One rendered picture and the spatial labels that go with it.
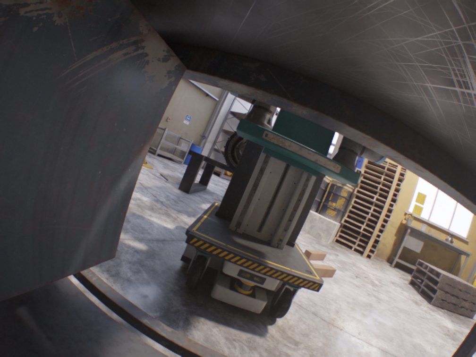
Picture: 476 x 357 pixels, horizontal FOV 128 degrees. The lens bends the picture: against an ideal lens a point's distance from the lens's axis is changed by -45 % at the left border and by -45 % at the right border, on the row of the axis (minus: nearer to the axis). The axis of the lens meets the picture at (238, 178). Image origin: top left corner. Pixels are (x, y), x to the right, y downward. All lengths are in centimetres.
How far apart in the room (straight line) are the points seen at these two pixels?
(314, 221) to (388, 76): 422
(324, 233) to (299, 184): 326
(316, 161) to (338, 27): 81
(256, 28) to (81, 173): 32
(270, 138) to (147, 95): 71
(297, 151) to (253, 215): 46
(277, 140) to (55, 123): 88
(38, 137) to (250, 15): 30
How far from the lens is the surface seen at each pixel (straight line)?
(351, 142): 114
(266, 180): 122
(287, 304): 113
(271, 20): 32
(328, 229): 440
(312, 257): 265
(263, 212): 124
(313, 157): 102
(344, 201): 502
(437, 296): 380
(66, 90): 27
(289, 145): 99
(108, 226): 42
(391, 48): 29
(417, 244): 587
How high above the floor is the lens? 65
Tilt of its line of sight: 2 degrees down
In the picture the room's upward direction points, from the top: 23 degrees clockwise
